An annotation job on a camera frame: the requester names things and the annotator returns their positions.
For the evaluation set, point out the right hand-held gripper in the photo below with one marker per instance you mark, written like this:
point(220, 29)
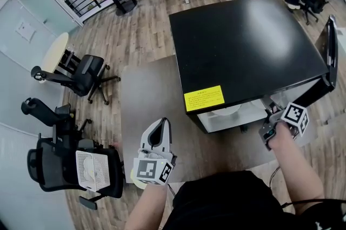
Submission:
point(294, 115)

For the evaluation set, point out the white dishes pile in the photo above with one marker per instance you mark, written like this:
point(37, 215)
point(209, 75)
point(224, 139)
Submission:
point(89, 169)

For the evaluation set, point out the white paper notice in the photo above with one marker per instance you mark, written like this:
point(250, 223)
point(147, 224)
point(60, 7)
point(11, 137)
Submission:
point(25, 31)

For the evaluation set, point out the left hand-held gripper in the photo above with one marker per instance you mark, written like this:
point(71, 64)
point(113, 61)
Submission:
point(146, 169)

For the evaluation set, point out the person's right forearm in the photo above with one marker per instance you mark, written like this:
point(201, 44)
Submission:
point(294, 166)

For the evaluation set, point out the person's black-clothed body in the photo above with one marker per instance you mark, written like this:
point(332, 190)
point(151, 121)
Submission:
point(229, 204)

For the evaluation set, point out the person's left forearm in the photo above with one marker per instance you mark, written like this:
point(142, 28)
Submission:
point(146, 210)

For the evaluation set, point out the round white table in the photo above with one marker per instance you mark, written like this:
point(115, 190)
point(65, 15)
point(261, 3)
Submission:
point(55, 50)

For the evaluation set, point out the black office chair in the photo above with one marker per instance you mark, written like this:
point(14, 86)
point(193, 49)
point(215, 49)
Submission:
point(54, 166)
point(43, 115)
point(313, 7)
point(87, 72)

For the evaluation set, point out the white perforated basket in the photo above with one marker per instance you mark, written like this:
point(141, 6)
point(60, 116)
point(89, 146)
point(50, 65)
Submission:
point(104, 172)

